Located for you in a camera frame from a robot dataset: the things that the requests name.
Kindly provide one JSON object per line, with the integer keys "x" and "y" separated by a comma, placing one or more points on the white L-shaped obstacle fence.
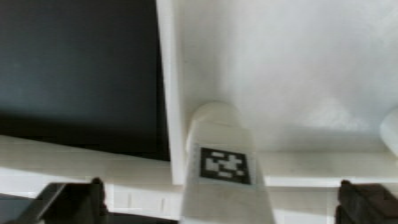
{"x": 302, "y": 176}

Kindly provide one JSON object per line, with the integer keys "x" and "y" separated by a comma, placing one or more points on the white table leg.
{"x": 224, "y": 191}

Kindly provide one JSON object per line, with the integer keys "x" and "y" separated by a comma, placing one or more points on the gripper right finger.
{"x": 368, "y": 204}

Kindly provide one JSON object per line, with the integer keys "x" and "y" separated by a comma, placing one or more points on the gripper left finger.
{"x": 68, "y": 204}

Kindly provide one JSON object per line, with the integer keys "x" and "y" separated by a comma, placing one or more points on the white square table top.
{"x": 293, "y": 58}

